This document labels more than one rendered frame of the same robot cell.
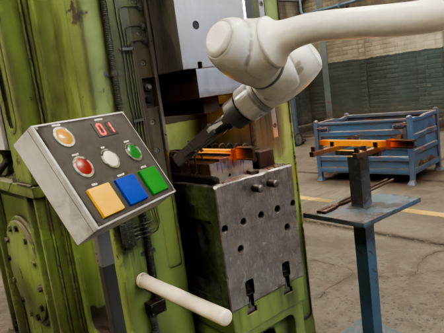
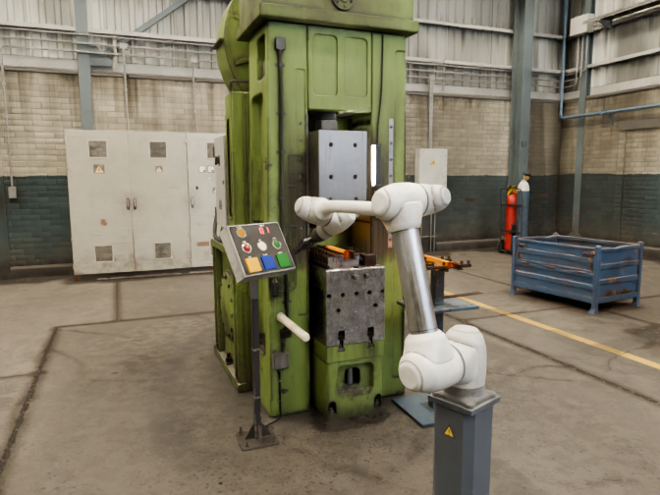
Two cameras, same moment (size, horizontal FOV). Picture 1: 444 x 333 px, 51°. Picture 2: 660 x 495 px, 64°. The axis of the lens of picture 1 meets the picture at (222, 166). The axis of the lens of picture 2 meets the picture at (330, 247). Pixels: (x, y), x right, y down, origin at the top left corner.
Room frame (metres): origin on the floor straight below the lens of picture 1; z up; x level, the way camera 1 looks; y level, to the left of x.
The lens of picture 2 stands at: (-1.33, -0.83, 1.44)
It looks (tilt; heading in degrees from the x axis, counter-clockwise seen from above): 8 degrees down; 17
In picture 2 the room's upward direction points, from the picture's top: straight up
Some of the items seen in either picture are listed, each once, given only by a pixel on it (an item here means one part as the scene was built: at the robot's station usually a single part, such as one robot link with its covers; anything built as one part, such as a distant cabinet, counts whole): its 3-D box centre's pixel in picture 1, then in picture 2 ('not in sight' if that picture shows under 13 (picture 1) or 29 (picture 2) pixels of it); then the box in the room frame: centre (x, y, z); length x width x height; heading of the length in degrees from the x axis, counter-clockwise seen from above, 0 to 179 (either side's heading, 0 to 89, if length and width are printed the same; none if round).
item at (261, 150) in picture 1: (256, 157); (366, 258); (1.78, -0.14, 0.95); 0.12 x 0.08 x 0.06; 39
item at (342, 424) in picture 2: not in sight; (346, 417); (1.58, -0.06, 0.01); 0.58 x 0.39 x 0.01; 129
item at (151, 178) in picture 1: (152, 180); (282, 260); (1.24, 0.19, 1.01); 0.07 x 0.05 x 0.07; 154
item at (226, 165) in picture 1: (196, 162); (329, 255); (1.79, 0.10, 0.96); 0.42 x 0.20 x 0.09; 39
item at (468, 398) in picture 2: not in sight; (467, 387); (0.71, -0.78, 0.63); 0.22 x 0.18 x 0.06; 148
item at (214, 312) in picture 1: (180, 297); (293, 326); (1.34, 0.18, 0.62); 0.44 x 0.05 x 0.05; 39
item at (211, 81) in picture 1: (185, 86); not in sight; (1.79, 0.10, 1.25); 0.42 x 0.20 x 0.10; 39
